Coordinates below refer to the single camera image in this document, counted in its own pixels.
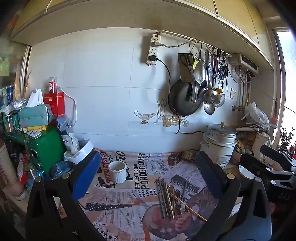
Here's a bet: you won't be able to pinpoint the cream wall cabinet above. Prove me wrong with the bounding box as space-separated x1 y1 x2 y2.
10 0 275 71

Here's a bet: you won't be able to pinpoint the small white tin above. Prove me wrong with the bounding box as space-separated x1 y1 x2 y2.
26 130 42 140

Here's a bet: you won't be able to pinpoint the clear plastic cutting board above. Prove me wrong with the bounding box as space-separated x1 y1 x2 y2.
55 85 78 127

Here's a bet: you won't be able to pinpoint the newspaper print tablecloth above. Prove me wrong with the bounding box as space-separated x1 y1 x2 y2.
76 148 243 241

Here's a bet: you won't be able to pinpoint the gold metal spoon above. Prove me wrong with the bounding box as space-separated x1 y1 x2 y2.
168 184 176 220

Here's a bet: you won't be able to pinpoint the black power cable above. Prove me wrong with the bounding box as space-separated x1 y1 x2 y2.
150 55 205 135

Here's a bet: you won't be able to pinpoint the green box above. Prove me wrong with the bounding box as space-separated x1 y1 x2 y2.
25 126 68 177

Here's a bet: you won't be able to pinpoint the white printed pouch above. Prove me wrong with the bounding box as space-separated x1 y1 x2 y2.
61 133 80 156

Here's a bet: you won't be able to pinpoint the grey power cable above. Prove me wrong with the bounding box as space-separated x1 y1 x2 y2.
157 39 201 48

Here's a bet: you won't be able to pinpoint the clear bag with blue contents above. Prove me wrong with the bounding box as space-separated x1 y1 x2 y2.
56 114 75 133

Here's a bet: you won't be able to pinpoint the potted plant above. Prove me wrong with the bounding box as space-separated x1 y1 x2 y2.
279 127 295 152

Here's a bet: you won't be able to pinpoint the blue plastic container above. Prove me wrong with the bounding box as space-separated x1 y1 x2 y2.
50 161 75 180

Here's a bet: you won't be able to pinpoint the group of mixed chopsticks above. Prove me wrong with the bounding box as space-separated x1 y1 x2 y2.
156 177 189 221

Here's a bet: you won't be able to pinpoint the white ribbed ceramic cup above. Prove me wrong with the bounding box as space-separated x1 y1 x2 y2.
108 160 128 184

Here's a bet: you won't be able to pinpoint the steel tongs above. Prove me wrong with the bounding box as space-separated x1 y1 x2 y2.
211 50 220 90

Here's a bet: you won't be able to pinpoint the white plastic bowl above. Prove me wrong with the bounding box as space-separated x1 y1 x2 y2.
63 138 95 165

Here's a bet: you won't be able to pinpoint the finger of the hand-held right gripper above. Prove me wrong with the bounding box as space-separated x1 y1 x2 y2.
239 153 296 186
260 145 296 173

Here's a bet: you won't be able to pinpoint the beige cylindrical container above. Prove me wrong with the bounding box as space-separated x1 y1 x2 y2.
0 144 28 202

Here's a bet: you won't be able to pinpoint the metal hanging rail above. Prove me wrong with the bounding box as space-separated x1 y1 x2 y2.
159 30 232 56

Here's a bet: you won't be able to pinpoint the window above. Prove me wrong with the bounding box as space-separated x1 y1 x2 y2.
274 27 296 139

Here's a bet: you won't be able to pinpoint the clear tube red label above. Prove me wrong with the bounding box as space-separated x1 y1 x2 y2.
48 76 57 93

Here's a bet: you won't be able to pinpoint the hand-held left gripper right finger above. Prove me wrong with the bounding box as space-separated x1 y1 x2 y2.
192 150 273 241

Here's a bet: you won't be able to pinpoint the dark kitchen shears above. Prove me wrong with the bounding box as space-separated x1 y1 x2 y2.
220 54 229 92

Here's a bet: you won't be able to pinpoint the black wok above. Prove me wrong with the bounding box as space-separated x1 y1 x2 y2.
168 78 204 116

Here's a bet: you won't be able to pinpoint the clear plastic bag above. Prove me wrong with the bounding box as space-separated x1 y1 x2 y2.
242 101 271 131

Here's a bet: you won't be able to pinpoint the teal chopstick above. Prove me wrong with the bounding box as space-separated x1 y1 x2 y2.
158 182 166 220

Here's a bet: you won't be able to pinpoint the light bamboo chopstick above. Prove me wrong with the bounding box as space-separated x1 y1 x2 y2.
170 192 208 222

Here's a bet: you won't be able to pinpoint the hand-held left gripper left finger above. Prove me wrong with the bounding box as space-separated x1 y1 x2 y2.
26 150 107 241

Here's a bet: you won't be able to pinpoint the black handled scissors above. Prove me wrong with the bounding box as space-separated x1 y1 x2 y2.
180 53 195 80

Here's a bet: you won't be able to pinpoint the steel canister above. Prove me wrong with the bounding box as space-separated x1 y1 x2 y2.
24 163 38 179

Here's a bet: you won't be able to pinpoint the round steel strainer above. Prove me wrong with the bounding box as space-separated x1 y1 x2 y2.
214 88 226 108

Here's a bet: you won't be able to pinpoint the steel slotted skimmer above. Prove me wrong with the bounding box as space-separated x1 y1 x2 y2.
203 50 219 105

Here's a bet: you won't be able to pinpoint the white power strip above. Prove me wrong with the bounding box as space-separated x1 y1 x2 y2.
146 45 159 66
151 33 162 46

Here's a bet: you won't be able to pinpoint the white rice cooker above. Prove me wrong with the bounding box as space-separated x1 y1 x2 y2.
199 122 238 169

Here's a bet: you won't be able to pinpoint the red tin box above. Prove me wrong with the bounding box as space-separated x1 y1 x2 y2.
43 92 65 116

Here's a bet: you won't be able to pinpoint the white wall appliance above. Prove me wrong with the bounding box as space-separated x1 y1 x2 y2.
228 52 259 75

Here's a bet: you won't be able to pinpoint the yellow flat box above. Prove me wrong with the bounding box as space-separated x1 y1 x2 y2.
23 125 48 134

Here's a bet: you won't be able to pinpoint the teal tissue pack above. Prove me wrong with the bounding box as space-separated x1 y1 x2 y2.
18 89 53 128

